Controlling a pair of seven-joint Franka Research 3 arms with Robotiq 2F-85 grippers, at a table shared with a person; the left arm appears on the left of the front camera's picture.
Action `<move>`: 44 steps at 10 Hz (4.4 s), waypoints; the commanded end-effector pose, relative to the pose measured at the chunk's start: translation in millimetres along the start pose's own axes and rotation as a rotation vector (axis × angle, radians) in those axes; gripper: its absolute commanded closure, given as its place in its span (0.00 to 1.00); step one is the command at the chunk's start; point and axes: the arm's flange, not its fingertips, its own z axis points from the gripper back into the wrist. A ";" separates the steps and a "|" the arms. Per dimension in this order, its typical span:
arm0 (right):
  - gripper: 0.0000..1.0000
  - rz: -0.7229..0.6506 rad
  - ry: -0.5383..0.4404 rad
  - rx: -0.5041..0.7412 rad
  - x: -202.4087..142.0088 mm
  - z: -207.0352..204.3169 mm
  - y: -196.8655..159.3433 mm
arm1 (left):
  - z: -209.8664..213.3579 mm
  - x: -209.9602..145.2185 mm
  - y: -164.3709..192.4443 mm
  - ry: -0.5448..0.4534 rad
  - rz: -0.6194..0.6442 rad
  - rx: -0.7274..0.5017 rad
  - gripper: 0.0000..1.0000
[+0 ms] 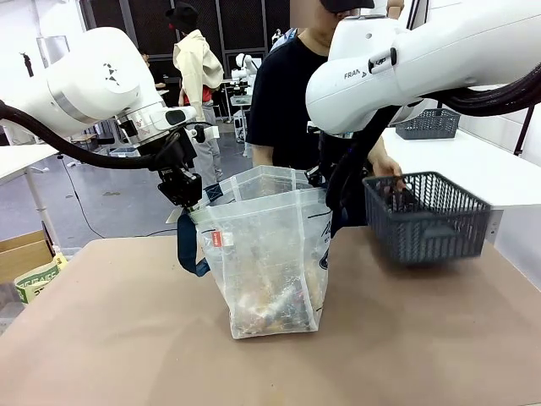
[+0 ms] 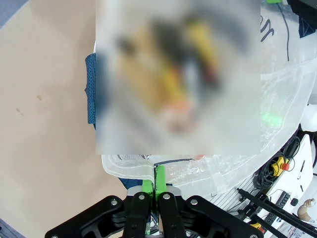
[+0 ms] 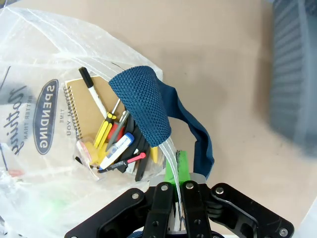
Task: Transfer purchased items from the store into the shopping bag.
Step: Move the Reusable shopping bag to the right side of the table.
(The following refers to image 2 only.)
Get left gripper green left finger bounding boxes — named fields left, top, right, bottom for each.
left=45, top=178, right=156, bottom=238

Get black power strip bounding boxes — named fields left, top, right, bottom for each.
left=268, top=192, right=291, bottom=224

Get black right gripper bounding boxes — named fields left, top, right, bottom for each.
left=266, top=0, right=317, bottom=25

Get aluminium rail base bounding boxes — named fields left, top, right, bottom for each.
left=210, top=170, right=260, bottom=217

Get black tripod rods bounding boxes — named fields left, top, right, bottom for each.
left=236, top=187, right=317, bottom=238

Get black coiled cables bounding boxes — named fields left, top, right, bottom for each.
left=254, top=135, right=301, bottom=190

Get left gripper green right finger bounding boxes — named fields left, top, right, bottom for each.
left=155, top=165, right=264, bottom=238

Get translucent white bag navy handles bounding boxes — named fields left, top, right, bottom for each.
left=84, top=0, right=317, bottom=197

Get yellow red emergency stop button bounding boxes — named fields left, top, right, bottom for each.
left=270, top=155, right=291, bottom=175

